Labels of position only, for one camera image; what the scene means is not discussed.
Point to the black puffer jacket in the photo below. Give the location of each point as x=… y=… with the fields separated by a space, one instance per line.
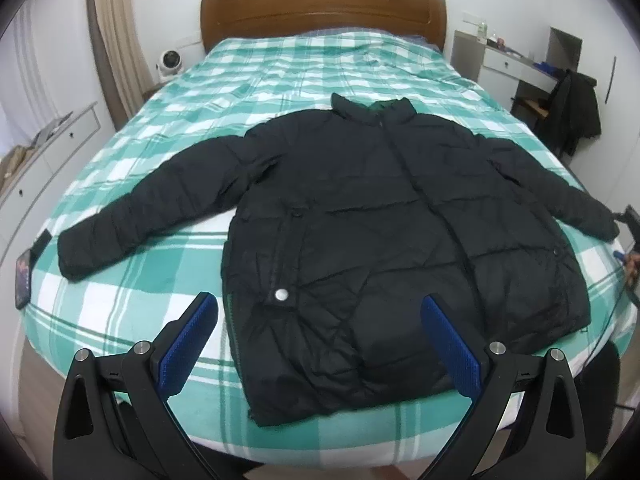
x=375 y=210

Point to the green checked blanket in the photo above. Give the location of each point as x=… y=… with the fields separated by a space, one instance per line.
x=300 y=70

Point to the dark coat on chair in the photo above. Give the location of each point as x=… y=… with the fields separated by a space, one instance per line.
x=572 y=110

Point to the small white fan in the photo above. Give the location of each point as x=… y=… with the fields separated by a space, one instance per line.
x=170 y=62

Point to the grey open box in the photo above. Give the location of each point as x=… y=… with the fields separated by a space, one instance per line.
x=565 y=47

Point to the clear bottle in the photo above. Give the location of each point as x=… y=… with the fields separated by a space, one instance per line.
x=482 y=32

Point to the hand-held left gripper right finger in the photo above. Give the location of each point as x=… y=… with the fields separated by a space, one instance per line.
x=450 y=345

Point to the white drawer cabinet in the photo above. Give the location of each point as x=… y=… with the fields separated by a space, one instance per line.
x=45 y=170

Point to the beige curtain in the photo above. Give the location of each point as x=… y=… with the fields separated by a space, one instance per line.
x=117 y=35

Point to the white desk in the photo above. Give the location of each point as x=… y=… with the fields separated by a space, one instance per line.
x=505 y=62

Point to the blue grey pillow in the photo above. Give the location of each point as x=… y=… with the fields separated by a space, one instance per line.
x=350 y=31

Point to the stack of papers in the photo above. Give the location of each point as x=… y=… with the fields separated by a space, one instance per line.
x=55 y=127

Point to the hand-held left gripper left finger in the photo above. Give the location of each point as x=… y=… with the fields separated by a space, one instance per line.
x=187 y=345

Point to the wooden bed headboard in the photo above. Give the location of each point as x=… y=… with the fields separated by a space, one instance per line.
x=320 y=10

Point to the dark smartphone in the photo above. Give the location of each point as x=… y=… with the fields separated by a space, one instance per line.
x=22 y=280

